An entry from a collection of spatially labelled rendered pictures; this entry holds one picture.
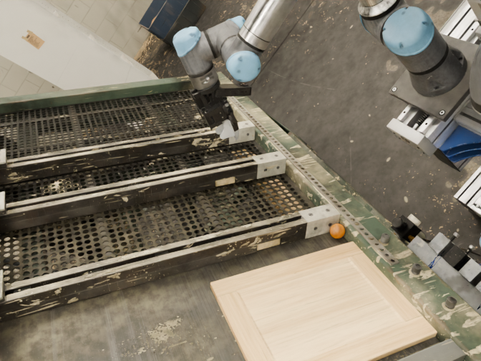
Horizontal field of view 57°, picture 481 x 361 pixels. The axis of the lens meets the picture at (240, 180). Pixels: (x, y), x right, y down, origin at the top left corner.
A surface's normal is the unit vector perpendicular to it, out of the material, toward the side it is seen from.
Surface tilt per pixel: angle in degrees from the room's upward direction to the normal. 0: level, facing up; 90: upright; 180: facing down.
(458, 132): 0
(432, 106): 0
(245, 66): 90
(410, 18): 8
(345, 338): 50
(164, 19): 90
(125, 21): 90
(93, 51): 90
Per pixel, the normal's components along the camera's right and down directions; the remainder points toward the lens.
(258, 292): 0.04, -0.83
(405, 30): -0.64, -0.29
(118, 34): 0.42, 0.49
